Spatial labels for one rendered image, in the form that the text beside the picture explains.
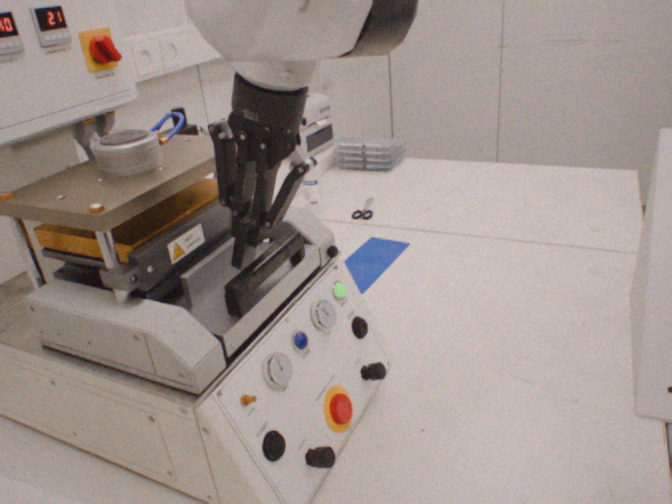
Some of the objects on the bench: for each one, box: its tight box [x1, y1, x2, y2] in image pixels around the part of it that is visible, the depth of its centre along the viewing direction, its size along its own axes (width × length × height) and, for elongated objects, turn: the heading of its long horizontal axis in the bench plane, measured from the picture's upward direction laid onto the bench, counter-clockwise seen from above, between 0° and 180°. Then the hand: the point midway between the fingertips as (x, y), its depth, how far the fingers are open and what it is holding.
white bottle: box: [302, 165, 324, 216], centre depth 138 cm, size 5×5×14 cm
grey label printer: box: [285, 94, 334, 160], centre depth 173 cm, size 25×20×17 cm
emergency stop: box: [330, 393, 353, 425], centre depth 72 cm, size 2×4×4 cm, turn 164°
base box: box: [0, 257, 394, 504], centre depth 82 cm, size 54×38×17 cm
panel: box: [211, 261, 392, 504], centre depth 70 cm, size 2×30×19 cm, turn 164°
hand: (246, 240), depth 66 cm, fingers closed
